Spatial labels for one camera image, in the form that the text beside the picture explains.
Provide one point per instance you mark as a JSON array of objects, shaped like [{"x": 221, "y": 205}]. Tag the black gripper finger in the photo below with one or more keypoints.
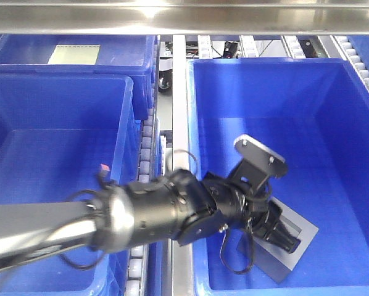
[{"x": 282, "y": 238}]

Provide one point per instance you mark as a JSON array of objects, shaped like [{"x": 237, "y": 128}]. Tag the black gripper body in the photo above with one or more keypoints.
[{"x": 252, "y": 213}]

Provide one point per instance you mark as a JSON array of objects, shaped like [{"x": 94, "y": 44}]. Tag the gray square base block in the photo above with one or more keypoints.
[{"x": 277, "y": 252}]

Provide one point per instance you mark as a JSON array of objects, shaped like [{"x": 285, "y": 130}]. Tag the gray robot arm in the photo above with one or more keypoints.
[{"x": 178, "y": 206}]

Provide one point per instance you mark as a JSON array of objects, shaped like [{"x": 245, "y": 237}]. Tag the empty blue plastic bin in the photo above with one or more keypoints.
[{"x": 312, "y": 117}]

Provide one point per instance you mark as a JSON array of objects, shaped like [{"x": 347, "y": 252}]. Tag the blue bin with paper label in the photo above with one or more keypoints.
[{"x": 129, "y": 55}]

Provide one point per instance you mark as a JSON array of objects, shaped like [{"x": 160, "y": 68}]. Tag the blue bin with red contents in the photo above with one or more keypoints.
[{"x": 63, "y": 136}]

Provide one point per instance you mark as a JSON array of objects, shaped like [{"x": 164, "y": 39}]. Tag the white paper label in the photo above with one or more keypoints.
[{"x": 74, "y": 54}]

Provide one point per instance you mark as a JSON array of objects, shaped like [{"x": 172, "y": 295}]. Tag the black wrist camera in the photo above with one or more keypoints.
[{"x": 258, "y": 164}]

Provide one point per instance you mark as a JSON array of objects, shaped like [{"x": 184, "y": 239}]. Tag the stainless steel rack frame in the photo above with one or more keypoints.
[{"x": 181, "y": 18}]

